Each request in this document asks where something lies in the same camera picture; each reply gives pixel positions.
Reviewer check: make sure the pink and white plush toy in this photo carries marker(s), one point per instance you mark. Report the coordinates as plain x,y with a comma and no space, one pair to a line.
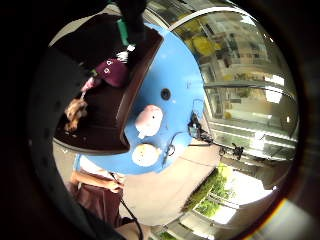
149,120

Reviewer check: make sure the the person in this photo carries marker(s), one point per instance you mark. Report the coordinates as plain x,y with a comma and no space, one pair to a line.
96,200

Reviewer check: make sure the yellow object behind glass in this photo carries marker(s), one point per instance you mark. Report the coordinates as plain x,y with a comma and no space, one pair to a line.
203,45

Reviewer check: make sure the black table grommet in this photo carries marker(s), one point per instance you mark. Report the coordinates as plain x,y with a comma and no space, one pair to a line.
165,94

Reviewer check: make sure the black camera device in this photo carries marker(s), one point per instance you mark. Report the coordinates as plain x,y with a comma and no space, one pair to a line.
196,128

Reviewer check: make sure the white round plush toy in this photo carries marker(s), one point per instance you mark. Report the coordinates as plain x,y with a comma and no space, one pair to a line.
145,155

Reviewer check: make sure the maroon cap plush toy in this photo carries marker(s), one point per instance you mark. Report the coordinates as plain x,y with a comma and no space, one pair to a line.
115,71

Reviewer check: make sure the dark brown box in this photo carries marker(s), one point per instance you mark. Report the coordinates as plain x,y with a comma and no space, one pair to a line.
103,116

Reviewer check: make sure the green plants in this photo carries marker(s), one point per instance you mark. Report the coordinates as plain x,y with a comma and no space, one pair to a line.
213,190

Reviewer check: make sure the brown plush toy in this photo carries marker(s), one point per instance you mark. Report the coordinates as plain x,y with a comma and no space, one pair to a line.
76,111

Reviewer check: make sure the small pink toy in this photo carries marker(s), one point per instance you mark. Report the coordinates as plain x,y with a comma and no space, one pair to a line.
89,84

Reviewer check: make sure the small black tripod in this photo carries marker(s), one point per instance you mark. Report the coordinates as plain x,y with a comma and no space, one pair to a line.
238,150

